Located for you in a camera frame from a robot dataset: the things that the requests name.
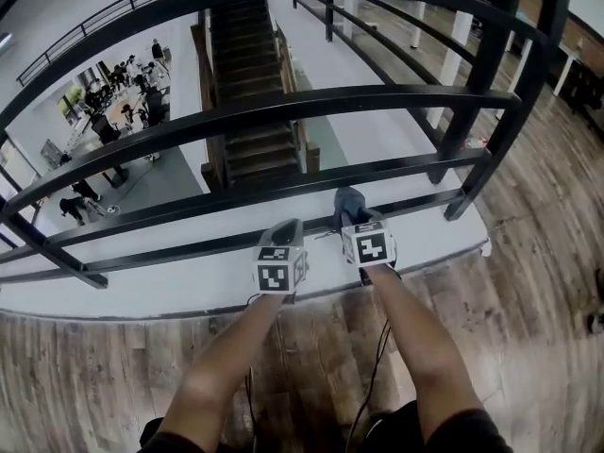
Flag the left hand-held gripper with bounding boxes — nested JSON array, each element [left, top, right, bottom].
[[251, 218, 311, 296]]

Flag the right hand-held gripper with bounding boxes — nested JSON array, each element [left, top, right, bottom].
[[332, 209, 397, 269]]

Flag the blue cloth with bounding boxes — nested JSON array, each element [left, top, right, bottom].
[[332, 186, 370, 229]]

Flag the wooden-topped black metal railing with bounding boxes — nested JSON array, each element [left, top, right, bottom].
[[0, 0, 576, 291]]

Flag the person's right forearm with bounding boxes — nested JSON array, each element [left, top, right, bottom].
[[364, 263, 486, 444]]

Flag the person's left forearm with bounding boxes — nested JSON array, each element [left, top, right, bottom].
[[157, 292, 290, 444]]

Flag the long black metal railing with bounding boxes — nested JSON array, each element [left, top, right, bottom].
[[291, 0, 478, 94]]

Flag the black metal balcony railing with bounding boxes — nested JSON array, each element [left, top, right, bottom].
[[15, 0, 186, 90]]

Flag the dark wooden staircase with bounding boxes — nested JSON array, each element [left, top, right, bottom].
[[190, 0, 323, 192]]

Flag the round wooden table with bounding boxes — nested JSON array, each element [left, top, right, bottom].
[[100, 164, 132, 189]]

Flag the black office chair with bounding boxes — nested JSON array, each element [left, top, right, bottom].
[[90, 112, 123, 146]]

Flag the group of people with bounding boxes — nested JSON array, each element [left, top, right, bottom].
[[83, 37, 172, 127]]

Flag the person's black shirt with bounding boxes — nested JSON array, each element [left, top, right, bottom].
[[135, 397, 516, 453]]

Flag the long white desk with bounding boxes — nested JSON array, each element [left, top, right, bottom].
[[548, 42, 604, 99]]

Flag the glass entrance doors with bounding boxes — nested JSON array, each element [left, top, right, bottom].
[[0, 137, 40, 219]]

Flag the black cable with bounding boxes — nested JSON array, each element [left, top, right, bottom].
[[347, 317, 394, 453]]

